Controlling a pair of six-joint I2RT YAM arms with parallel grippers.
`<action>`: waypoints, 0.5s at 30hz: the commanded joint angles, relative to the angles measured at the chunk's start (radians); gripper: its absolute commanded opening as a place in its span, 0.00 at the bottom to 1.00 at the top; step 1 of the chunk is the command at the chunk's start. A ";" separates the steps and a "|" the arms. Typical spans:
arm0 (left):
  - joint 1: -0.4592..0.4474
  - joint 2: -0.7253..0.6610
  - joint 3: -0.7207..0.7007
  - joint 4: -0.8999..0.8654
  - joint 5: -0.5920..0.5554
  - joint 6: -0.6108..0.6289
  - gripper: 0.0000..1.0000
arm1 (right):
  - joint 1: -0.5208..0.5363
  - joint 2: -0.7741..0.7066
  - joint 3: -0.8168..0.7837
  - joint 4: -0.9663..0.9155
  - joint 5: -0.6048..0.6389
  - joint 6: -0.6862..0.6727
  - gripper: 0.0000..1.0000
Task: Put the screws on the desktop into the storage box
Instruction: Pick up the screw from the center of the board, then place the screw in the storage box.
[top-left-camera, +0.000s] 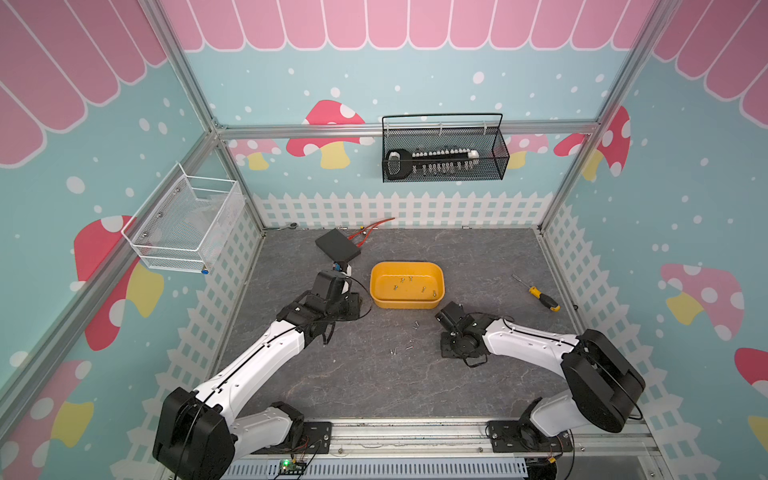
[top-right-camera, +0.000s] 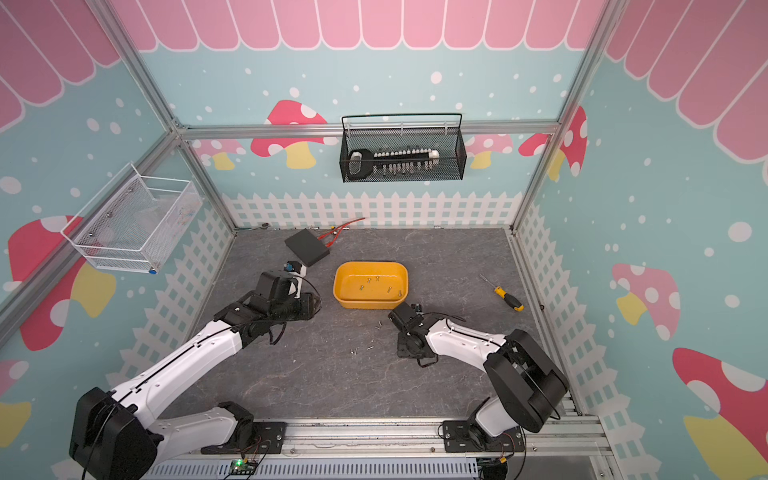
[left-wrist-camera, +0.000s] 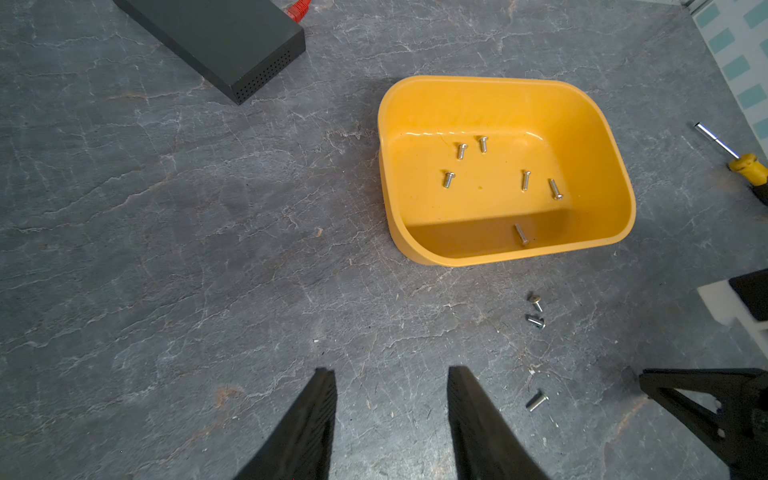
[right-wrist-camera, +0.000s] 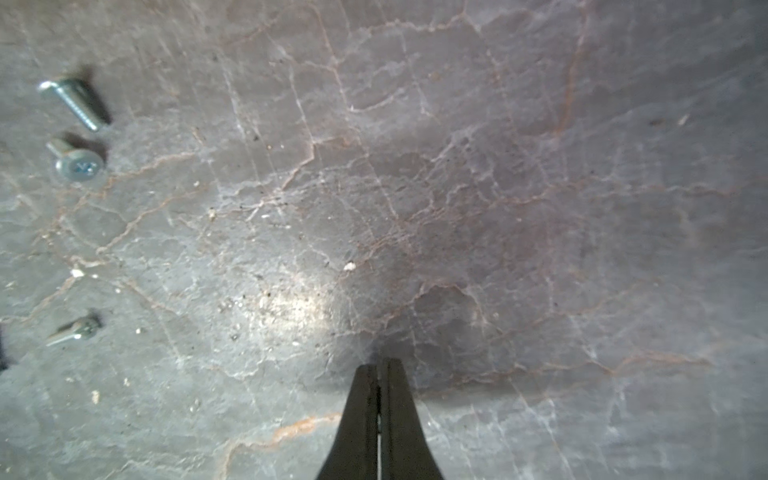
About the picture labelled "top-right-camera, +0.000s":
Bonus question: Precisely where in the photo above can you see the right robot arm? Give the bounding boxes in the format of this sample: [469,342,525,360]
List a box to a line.
[388,303,570,454]

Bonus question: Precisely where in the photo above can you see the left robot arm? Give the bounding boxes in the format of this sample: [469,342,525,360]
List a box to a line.
[69,271,322,479]

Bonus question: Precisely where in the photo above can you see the black flat box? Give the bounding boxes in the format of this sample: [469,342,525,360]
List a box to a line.
[284,229,330,267]

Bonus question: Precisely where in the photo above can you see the yellow plastic storage box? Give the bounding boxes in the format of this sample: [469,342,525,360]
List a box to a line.
[333,261,409,310]

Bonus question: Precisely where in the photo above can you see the yellow black screwdriver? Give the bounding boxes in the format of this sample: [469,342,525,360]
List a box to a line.
[479,274,525,312]

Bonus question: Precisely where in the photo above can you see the socket wrench set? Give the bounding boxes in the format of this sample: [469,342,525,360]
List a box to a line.
[342,148,440,181]

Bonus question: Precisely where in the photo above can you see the green circuit board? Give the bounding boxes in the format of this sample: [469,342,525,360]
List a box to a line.
[229,459,259,478]

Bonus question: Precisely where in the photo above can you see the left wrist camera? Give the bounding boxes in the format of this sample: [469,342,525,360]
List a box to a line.
[283,260,307,299]

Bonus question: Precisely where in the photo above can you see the red handled pliers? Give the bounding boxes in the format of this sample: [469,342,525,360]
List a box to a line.
[318,217,365,248]

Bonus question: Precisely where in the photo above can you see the aluminium front rail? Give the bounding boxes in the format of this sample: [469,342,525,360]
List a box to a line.
[107,416,613,480]

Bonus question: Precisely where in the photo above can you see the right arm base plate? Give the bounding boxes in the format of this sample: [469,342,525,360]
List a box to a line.
[437,420,525,456]

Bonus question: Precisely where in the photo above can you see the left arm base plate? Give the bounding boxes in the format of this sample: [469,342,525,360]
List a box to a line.
[200,422,288,455]

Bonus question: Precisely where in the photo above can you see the white wire basket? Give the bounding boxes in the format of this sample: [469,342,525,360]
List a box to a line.
[60,164,203,275]

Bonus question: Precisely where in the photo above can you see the black wire mesh basket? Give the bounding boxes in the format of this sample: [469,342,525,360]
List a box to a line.
[339,113,467,183]

